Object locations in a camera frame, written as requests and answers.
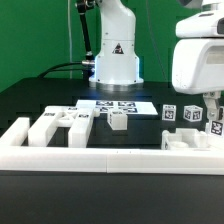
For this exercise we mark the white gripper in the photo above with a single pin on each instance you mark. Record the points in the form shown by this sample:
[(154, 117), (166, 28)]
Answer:
[(198, 67)]

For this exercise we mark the white chair seat part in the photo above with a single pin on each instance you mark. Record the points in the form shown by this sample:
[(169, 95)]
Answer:
[(184, 139)]

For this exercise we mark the small tagged nut cube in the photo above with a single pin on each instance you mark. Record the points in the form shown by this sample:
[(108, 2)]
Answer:
[(192, 113), (169, 112)]

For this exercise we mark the white tag sheet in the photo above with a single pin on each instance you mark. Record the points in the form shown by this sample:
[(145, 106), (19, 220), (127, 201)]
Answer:
[(128, 107)]

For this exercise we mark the white U-shaped fence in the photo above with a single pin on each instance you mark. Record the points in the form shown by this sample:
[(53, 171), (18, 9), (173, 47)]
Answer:
[(14, 155)]

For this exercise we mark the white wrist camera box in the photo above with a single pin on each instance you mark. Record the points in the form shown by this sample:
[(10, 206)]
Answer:
[(202, 25)]

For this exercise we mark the white chair back frame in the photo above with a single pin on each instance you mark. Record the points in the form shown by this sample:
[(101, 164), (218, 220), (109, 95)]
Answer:
[(79, 122)]

